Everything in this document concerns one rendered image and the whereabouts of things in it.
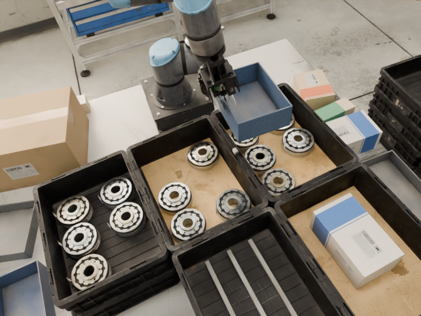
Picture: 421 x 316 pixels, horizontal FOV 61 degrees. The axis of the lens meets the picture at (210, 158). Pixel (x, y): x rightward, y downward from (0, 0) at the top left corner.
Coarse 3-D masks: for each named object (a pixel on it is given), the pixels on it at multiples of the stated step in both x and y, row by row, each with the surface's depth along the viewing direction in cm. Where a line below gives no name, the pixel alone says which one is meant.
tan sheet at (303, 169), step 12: (228, 132) 128; (264, 144) 123; (276, 144) 122; (276, 156) 119; (288, 156) 119; (312, 156) 118; (324, 156) 117; (288, 168) 116; (300, 168) 115; (312, 168) 115; (324, 168) 114; (300, 180) 113
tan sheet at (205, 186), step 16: (160, 160) 123; (176, 160) 123; (160, 176) 119; (176, 176) 118; (192, 176) 118; (208, 176) 117; (224, 176) 116; (192, 192) 114; (208, 192) 113; (160, 208) 112; (192, 208) 110; (208, 208) 110; (208, 224) 107
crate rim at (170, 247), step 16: (176, 128) 118; (144, 144) 116; (224, 144) 112; (240, 160) 107; (144, 192) 104; (256, 192) 100; (256, 208) 97; (160, 224) 98; (224, 224) 95; (192, 240) 93
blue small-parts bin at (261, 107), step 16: (256, 64) 102; (240, 80) 104; (256, 80) 107; (272, 80) 96; (240, 96) 103; (256, 96) 103; (272, 96) 100; (224, 112) 96; (240, 112) 99; (256, 112) 99; (272, 112) 89; (288, 112) 91; (240, 128) 89; (256, 128) 91; (272, 128) 94
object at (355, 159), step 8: (288, 88) 124; (296, 96) 123; (304, 104) 118; (216, 112) 120; (312, 112) 116; (216, 120) 118; (320, 120) 114; (328, 128) 111; (224, 136) 114; (336, 136) 109; (232, 144) 111; (344, 144) 107; (240, 152) 109; (352, 152) 105; (352, 160) 103; (248, 168) 105; (336, 168) 102; (344, 168) 102; (256, 176) 103; (320, 176) 101; (328, 176) 101; (304, 184) 100; (264, 192) 100; (272, 200) 98
